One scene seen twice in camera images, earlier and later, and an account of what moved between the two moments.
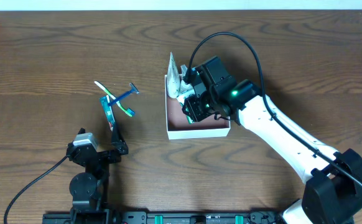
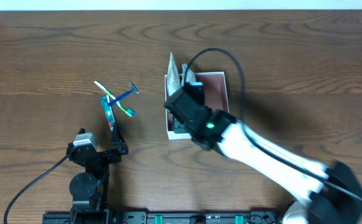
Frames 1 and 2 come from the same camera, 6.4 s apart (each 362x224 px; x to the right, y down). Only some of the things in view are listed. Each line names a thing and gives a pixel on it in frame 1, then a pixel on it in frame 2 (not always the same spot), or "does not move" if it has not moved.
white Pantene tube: [173, 78] does not move
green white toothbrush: [128, 111] does not move
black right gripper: [194, 107] -> [179, 104]
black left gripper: [103, 155] does not move
